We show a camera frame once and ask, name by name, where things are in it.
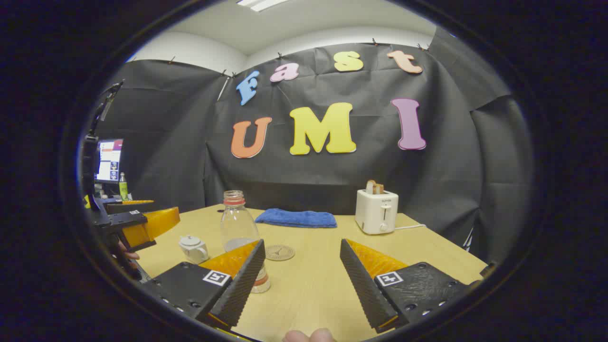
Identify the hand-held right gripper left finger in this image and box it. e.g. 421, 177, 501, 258
142, 239, 266, 328

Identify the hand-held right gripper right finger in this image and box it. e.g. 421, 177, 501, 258
340, 239, 479, 333

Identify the round brown coaster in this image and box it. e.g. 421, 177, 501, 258
265, 244, 296, 261

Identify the white ceramic teacup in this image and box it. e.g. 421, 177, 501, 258
180, 242, 209, 265

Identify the clear plastic water bottle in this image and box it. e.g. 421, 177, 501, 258
220, 190, 271, 294

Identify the computer monitor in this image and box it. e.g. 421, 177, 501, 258
95, 139, 124, 183

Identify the white toaster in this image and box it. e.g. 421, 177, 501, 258
355, 189, 399, 235

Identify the blue folded towel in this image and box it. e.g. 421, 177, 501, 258
255, 208, 338, 228

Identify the ceiling light panel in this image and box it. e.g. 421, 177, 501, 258
236, 0, 290, 12

